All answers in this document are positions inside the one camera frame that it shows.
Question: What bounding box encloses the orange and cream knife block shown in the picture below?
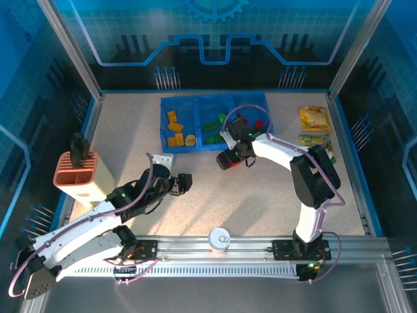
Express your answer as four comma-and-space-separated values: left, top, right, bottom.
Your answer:
53, 150, 115, 209

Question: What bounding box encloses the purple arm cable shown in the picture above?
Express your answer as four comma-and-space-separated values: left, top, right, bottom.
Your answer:
8, 153, 160, 298
220, 103, 345, 285

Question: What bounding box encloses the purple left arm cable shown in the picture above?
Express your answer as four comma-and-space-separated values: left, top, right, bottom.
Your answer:
8, 153, 160, 298

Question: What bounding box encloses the aluminium frame post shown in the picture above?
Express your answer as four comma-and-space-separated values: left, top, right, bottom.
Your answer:
327, 0, 392, 98
35, 0, 105, 98

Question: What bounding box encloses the green snack bag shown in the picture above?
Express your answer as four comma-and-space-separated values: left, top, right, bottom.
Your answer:
298, 133, 336, 164

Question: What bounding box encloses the blue three-compartment plastic bin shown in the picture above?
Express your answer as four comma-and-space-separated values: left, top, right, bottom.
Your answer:
159, 91, 274, 154

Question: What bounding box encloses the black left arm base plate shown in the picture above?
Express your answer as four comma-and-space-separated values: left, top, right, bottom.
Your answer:
120, 239, 160, 261

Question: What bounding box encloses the black knife handle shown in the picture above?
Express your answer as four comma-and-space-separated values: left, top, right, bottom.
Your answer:
79, 138, 92, 161
70, 132, 84, 169

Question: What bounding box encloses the silver tin can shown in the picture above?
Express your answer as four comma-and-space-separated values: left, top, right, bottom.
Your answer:
208, 227, 231, 254

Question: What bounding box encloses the white slotted cable duct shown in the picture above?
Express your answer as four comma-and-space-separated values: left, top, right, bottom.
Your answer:
70, 264, 302, 280

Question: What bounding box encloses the black control board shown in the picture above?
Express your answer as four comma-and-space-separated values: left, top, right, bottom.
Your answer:
112, 263, 137, 278
296, 260, 325, 283

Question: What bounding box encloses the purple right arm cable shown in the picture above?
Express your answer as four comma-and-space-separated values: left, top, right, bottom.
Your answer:
220, 103, 345, 285

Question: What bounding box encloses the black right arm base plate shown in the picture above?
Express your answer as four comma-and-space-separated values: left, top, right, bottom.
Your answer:
272, 239, 332, 261

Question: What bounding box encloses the yellow snack bag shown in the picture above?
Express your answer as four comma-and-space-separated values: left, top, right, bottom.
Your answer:
298, 105, 332, 132

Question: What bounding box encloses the aluminium mounting rail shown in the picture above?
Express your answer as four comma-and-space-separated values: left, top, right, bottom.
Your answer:
65, 234, 388, 260

